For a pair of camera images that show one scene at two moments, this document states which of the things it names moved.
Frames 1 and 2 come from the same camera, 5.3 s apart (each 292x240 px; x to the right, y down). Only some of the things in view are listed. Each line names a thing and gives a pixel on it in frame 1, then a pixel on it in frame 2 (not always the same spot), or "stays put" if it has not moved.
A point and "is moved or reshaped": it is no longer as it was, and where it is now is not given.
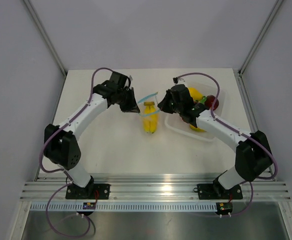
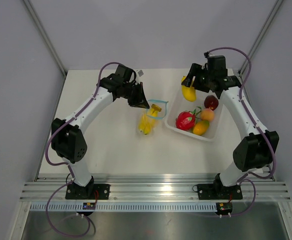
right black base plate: [217, 191] stays put
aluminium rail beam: [154, 187] stays put
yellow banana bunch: [150, 117] is moved or reshaped
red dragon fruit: [203, 99] to [185, 120]
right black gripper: [163, 105] to [195, 70]
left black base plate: [91, 191] stays put
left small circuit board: [89, 205] stays put
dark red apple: [209, 101] stays put
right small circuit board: [224, 207] stays put
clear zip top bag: [149, 111] is moved or reshaped
